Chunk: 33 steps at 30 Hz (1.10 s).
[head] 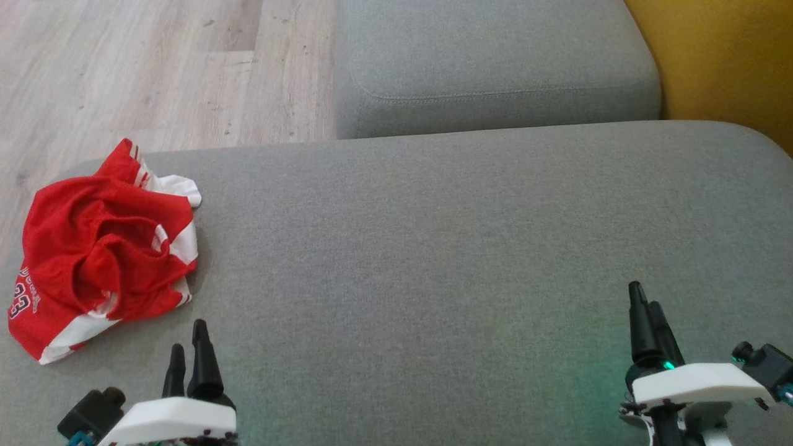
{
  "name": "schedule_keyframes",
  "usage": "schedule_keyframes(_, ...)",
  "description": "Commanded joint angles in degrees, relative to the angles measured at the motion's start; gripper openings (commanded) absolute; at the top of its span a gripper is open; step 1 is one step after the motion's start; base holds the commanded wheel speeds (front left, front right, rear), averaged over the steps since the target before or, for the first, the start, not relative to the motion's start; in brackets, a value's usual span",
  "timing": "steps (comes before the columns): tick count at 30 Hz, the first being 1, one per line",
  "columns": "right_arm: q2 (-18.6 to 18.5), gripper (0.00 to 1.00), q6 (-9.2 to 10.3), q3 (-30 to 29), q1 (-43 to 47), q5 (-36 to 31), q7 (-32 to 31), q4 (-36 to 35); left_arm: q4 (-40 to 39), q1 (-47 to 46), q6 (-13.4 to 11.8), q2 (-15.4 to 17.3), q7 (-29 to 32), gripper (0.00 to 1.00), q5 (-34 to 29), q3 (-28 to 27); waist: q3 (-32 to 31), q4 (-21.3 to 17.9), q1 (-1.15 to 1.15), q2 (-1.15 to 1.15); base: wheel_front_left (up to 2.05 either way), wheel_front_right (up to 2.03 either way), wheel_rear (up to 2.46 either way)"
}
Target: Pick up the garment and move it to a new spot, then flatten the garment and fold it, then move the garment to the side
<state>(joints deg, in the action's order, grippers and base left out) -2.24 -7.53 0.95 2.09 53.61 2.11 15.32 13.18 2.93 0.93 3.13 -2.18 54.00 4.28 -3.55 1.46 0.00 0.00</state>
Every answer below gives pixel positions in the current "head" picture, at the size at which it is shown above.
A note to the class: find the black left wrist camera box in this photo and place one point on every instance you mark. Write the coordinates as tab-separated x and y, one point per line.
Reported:
93	415

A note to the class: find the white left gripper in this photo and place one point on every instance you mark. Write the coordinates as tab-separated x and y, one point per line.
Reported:
173	421

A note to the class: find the yellow upholstered panel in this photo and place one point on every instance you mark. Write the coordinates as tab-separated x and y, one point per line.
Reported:
731	56

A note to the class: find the small grey sofa cushion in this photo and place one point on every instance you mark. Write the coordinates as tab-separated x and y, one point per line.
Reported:
495	56

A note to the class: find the red jersey with number print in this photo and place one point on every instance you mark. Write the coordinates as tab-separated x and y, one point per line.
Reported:
80	248

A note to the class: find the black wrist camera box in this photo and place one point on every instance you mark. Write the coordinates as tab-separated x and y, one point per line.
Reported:
93	415
768	368

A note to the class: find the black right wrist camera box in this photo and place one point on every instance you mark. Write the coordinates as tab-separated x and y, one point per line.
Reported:
768	368

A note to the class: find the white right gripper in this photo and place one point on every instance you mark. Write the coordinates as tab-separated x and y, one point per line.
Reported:
694	384

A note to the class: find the large grey sofa seat cushion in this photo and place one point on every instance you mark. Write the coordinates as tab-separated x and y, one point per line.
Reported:
403	279

